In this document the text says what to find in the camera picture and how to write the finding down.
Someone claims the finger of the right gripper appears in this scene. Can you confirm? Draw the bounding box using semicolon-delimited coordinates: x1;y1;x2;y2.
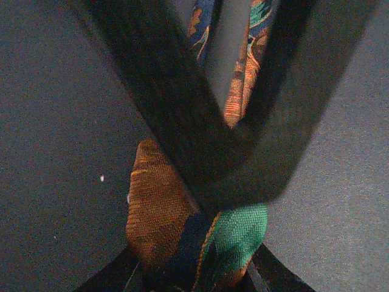
71;1;231;213
200;1;377;213

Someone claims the brown green patterned tie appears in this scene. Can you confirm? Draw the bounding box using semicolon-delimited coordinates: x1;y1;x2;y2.
125;1;274;291

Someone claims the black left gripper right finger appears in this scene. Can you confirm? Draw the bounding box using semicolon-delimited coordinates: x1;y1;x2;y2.
243;244;314;291

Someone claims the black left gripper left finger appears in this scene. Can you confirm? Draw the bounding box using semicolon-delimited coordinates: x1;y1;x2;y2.
75;246;143;292

